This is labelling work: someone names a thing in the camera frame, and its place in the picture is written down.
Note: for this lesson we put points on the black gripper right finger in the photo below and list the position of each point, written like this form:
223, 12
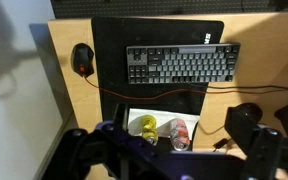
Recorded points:
264, 150

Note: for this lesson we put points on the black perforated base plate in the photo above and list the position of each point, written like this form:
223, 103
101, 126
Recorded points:
150, 8

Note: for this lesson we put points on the red drink can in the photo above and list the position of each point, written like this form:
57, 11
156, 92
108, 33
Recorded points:
180, 133

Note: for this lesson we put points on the bin with colourful items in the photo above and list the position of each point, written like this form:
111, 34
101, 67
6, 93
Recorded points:
165, 118

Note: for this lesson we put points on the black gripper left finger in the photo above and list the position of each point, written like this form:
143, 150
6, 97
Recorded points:
117, 150

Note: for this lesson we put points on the black inline lamp switch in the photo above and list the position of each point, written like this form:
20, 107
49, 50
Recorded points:
221, 143

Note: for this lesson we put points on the black desk mat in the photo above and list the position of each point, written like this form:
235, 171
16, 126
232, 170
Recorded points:
110, 50

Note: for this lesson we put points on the yellow drink can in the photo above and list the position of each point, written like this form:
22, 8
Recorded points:
149, 128

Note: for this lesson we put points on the grey black keyboard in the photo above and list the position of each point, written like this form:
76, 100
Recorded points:
184, 65

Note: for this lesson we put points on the black orange computer mouse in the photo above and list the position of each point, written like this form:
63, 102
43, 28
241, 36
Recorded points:
82, 58

